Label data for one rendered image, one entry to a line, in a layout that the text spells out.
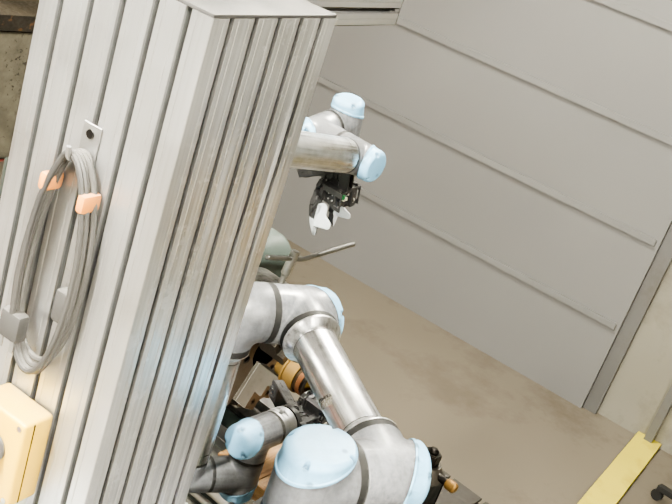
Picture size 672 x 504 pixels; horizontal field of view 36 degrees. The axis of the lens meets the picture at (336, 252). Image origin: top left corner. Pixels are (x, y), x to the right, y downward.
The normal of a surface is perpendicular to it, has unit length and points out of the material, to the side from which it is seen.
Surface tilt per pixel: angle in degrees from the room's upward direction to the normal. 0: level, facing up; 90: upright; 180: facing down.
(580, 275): 90
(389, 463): 31
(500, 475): 0
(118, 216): 90
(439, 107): 90
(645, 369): 90
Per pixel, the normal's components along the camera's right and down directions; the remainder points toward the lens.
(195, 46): -0.52, 0.19
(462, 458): 0.30, -0.87
